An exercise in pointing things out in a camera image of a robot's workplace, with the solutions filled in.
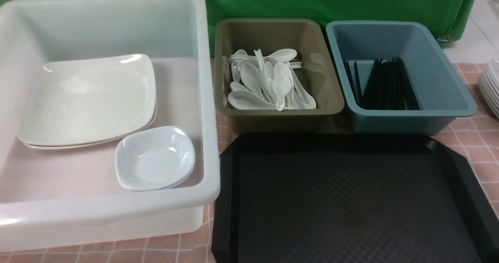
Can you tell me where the stack of white plates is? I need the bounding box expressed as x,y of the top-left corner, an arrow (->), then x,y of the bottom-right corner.
478,57 -> 499,119

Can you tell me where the pile of white spoons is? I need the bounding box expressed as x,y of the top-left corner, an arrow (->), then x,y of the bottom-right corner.
222,48 -> 317,111

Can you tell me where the small white bowl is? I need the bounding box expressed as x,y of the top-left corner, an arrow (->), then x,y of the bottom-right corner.
115,126 -> 196,169
114,158 -> 194,192

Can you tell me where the bundle of black chopsticks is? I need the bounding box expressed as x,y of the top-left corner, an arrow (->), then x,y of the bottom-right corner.
343,57 -> 421,110

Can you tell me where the black plastic serving tray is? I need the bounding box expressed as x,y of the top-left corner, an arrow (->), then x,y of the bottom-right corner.
211,133 -> 498,263

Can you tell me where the blue plastic bin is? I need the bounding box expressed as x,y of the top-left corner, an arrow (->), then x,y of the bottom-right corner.
326,21 -> 477,136

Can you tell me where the pink checkered tablecloth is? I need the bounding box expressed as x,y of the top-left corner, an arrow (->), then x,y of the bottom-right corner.
1,61 -> 498,263

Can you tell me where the small white bowl in tub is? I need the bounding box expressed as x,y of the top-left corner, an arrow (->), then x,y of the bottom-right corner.
114,158 -> 194,192

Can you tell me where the white ceramic soup spoon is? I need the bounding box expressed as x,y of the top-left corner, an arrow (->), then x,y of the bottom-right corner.
272,63 -> 294,112

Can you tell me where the white square plate in tub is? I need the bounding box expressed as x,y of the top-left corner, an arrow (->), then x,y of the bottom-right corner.
23,103 -> 157,150

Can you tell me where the white square rice plate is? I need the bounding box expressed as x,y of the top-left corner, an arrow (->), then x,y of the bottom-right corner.
18,54 -> 157,146

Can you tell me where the olive green plastic bin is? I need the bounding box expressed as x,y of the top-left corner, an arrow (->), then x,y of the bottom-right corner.
214,19 -> 345,135

